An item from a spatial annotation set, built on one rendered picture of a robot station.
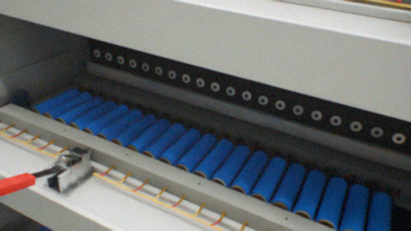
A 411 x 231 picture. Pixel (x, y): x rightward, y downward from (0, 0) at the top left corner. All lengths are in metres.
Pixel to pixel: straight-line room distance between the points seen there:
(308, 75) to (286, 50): 0.02
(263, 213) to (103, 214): 0.14
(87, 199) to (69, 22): 0.16
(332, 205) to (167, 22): 0.21
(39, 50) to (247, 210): 0.35
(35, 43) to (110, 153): 0.21
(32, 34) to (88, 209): 0.25
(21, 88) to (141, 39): 0.26
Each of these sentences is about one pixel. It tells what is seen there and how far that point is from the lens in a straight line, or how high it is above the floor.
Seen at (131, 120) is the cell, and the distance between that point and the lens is 0.43.
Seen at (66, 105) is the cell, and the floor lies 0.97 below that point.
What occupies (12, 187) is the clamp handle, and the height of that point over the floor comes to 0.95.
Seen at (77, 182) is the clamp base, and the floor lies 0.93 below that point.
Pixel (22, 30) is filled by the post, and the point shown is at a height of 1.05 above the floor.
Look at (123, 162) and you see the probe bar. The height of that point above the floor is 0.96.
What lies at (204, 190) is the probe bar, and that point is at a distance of 0.32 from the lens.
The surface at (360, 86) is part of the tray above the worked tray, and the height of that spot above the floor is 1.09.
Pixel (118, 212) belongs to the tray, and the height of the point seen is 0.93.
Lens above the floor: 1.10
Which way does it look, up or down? 14 degrees down
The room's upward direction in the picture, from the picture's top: 12 degrees clockwise
